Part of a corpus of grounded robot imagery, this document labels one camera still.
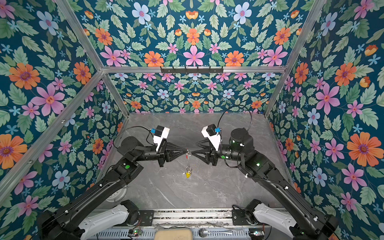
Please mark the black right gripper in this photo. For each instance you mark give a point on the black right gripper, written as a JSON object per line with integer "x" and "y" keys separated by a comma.
{"x": 213, "y": 157}

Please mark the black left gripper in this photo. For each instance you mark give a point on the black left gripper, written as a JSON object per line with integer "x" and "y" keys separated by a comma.
{"x": 162, "y": 155}

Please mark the bunch of keys yellow tag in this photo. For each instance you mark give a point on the bunch of keys yellow tag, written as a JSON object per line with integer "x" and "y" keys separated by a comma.
{"x": 188, "y": 172}

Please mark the large keyring with red grip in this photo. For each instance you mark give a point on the large keyring with red grip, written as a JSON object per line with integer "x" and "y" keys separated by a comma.
{"x": 188, "y": 155}

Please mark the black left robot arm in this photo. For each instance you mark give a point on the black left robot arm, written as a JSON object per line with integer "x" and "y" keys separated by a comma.
{"x": 72, "y": 222}

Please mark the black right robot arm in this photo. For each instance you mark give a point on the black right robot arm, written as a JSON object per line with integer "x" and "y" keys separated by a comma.
{"x": 302, "y": 220}

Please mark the black hook rack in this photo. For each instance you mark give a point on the black hook rack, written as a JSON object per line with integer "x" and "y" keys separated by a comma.
{"x": 191, "y": 70}

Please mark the metal spoon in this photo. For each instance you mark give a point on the metal spoon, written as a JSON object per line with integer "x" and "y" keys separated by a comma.
{"x": 204, "y": 233}

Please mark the beige pad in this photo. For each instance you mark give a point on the beige pad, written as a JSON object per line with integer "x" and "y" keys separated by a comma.
{"x": 174, "y": 234}

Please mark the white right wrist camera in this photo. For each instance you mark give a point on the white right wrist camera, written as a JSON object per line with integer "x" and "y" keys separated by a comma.
{"x": 213, "y": 134}

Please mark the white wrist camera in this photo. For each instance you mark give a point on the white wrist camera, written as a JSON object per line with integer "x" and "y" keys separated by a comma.
{"x": 159, "y": 133}
{"x": 213, "y": 134}

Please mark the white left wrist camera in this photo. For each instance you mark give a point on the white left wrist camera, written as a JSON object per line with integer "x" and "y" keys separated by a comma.
{"x": 159, "y": 133}

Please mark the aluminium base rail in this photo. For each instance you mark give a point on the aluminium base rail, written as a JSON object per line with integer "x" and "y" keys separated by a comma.
{"x": 207, "y": 217}

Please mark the aluminium frame bar left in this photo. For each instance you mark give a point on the aluminium frame bar left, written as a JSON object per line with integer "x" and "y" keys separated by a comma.
{"x": 12, "y": 178}

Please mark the aluminium frame horizontal bar back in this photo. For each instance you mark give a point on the aluminium frame horizontal bar back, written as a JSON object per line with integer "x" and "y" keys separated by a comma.
{"x": 144, "y": 70}

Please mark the aluminium frame corner post left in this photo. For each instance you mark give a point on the aluminium frame corner post left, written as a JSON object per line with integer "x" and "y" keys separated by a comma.
{"x": 91, "y": 57}

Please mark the aluminium frame corner post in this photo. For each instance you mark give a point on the aluminium frame corner post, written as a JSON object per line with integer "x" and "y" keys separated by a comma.
{"x": 91, "y": 57}
{"x": 312, "y": 17}

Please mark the aluminium frame corner post right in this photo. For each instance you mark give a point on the aluminium frame corner post right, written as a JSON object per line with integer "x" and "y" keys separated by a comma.
{"x": 312, "y": 17}

